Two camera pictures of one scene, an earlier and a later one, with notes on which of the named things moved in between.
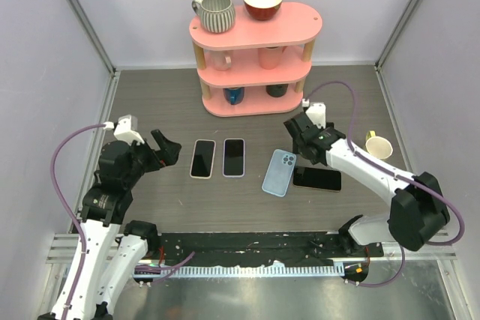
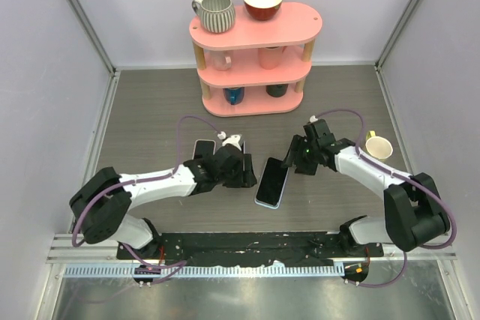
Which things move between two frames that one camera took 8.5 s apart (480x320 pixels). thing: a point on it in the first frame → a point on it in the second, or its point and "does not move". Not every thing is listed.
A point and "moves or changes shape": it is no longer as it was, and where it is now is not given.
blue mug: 234,94 does not move
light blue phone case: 278,174 moves or changes shape
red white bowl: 262,1 does not move
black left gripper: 167,154 → 246,177
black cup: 277,91 does not move
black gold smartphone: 317,179 → 272,181
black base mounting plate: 262,249 does not move
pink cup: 268,58 does not move
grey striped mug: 217,11 does not move
